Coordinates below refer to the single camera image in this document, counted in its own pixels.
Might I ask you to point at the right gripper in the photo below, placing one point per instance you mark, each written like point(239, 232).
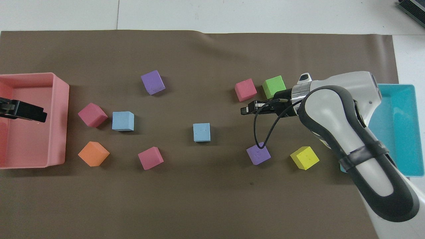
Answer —
point(285, 95)

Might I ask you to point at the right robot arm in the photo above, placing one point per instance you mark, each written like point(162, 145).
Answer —
point(332, 109)

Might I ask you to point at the pink foam block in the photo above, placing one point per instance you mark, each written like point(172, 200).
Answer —
point(150, 158)
point(92, 115)
point(245, 89)

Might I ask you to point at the green foam block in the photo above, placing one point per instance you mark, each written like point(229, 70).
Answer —
point(274, 87)

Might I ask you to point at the purple foam block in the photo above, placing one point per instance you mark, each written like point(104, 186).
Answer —
point(258, 155)
point(152, 82)

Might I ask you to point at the blue foam block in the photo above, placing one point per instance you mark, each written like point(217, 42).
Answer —
point(123, 120)
point(202, 132)

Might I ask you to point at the yellow foam block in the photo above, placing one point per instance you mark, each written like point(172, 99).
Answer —
point(304, 158)

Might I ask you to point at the teal plastic tray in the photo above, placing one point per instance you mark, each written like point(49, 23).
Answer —
point(398, 132)

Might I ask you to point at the orange foam block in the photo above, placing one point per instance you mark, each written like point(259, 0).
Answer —
point(93, 153)

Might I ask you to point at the dark grey box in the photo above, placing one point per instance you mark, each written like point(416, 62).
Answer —
point(413, 7)

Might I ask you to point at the pink plastic tray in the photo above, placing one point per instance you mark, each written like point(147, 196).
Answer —
point(33, 146)

